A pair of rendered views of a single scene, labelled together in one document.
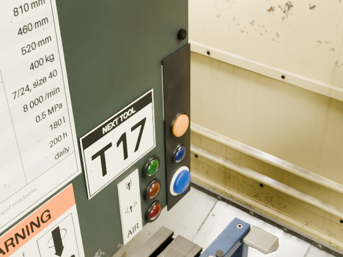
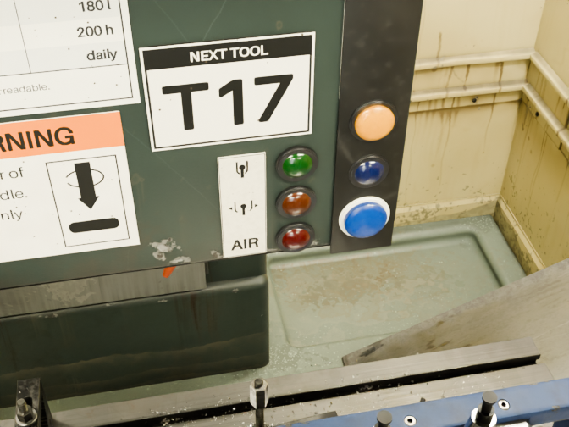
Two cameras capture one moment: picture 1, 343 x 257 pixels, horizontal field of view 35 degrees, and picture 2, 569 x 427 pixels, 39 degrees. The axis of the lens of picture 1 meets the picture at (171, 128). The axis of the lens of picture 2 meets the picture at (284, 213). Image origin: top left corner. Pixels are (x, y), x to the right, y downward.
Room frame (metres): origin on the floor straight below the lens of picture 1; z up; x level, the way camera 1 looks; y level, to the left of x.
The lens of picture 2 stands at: (0.12, -0.23, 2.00)
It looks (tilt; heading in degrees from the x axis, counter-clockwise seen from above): 42 degrees down; 40
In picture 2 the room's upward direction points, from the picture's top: straight up
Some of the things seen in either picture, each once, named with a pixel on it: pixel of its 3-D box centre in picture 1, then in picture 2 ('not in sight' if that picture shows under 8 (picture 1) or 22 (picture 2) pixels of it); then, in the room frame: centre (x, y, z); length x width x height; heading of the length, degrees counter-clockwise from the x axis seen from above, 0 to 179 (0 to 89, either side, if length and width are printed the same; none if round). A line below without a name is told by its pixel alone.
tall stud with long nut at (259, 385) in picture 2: not in sight; (259, 407); (0.65, 0.26, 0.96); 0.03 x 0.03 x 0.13
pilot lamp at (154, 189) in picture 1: (153, 190); (296, 202); (0.43, 0.02, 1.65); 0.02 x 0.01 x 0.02; 142
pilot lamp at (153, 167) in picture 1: (152, 168); (297, 164); (0.43, 0.02, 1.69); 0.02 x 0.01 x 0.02; 142
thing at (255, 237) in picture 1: (262, 240); not in sight; (0.76, -0.18, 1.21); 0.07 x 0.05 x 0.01; 52
